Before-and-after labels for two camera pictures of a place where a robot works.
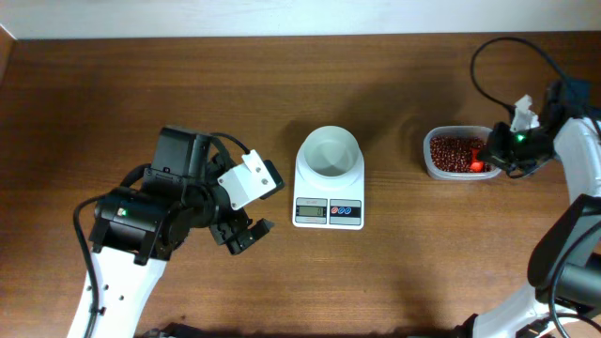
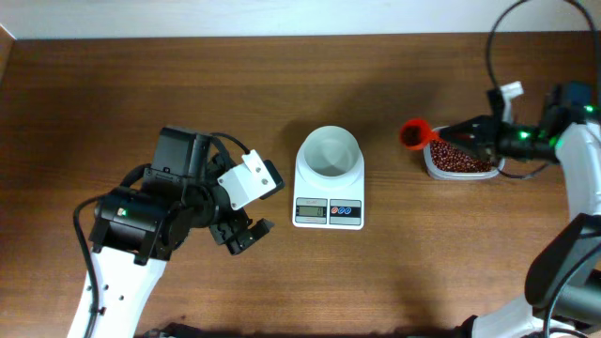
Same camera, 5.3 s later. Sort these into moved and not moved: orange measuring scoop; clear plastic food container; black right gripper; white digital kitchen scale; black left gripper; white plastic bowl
Moved: black right gripper; orange measuring scoop
Not moved: white plastic bowl; black left gripper; white digital kitchen scale; clear plastic food container
